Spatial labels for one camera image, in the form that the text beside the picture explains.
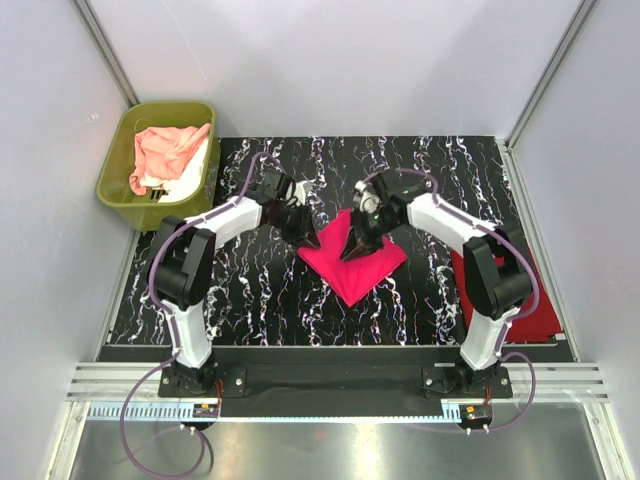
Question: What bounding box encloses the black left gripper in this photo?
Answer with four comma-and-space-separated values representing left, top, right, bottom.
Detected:
270, 201, 320, 250

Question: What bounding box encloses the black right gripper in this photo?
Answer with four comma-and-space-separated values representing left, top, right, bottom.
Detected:
340, 208, 402, 264

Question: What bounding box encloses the bright pink t shirt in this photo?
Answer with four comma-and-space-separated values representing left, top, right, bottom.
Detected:
297, 210, 407, 307

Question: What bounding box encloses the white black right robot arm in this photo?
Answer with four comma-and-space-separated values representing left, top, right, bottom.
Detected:
340, 168, 540, 397

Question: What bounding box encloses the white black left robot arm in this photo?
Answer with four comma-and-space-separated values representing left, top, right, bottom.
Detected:
146, 170, 320, 396

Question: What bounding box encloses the white cloth in tub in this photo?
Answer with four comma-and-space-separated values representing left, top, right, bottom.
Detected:
141, 138, 209, 203

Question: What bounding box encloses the olive green plastic tub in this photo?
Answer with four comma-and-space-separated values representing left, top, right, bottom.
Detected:
96, 101, 221, 232

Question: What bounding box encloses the peach pink cloth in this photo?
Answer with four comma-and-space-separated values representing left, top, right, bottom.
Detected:
129, 123, 211, 196

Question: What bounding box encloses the dark red folded t shirt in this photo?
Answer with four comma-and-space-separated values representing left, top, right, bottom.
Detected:
451, 249, 564, 344

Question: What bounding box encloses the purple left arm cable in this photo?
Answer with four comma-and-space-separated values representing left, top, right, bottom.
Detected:
119, 152, 286, 476

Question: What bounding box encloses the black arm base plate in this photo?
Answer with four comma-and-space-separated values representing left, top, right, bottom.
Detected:
159, 346, 513, 419

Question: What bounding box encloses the white slotted cable duct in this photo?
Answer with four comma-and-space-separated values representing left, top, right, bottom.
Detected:
88, 399, 494, 421

